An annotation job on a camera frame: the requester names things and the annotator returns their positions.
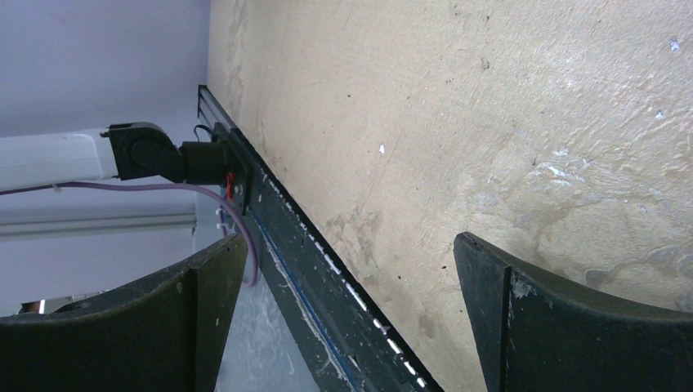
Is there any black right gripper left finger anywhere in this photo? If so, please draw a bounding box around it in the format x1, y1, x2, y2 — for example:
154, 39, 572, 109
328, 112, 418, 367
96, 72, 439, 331
1, 234, 248, 391

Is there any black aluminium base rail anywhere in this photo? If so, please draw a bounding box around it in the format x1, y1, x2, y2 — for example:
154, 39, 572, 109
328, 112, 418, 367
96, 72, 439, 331
197, 86, 440, 391

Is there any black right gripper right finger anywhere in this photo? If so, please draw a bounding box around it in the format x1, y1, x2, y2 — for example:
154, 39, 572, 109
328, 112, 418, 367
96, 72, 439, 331
454, 232, 692, 391

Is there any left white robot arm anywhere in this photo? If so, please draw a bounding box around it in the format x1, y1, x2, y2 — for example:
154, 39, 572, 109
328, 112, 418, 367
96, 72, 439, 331
1, 122, 247, 194

